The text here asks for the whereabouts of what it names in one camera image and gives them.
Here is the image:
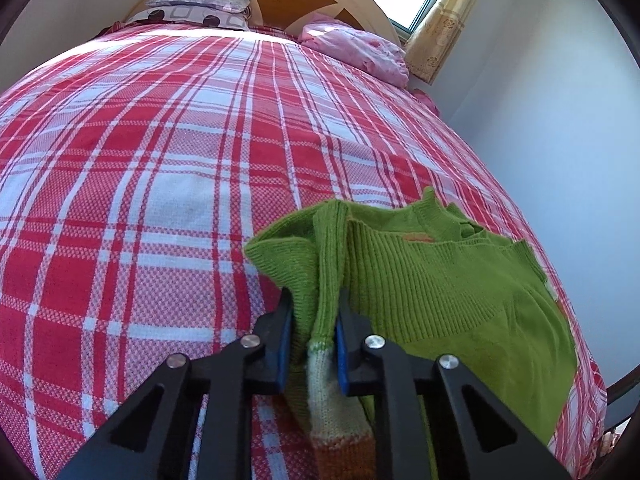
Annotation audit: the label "green orange striped knit sweater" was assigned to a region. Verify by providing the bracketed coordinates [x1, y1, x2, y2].
[245, 190, 577, 479]

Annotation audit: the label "red white plaid bedsheet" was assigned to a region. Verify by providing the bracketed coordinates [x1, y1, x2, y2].
[1, 24, 606, 479]

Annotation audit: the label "white grey patterned pillow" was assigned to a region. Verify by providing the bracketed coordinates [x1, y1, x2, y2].
[126, 0, 250, 30]

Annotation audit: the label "yellow curtain right of back window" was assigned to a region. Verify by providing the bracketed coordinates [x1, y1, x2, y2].
[405, 0, 477, 84]

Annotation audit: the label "pink cloth beside bed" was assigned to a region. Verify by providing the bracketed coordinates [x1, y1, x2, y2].
[410, 88, 440, 117]

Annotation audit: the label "pink pillow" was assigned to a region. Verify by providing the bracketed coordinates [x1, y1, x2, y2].
[298, 18, 409, 88]

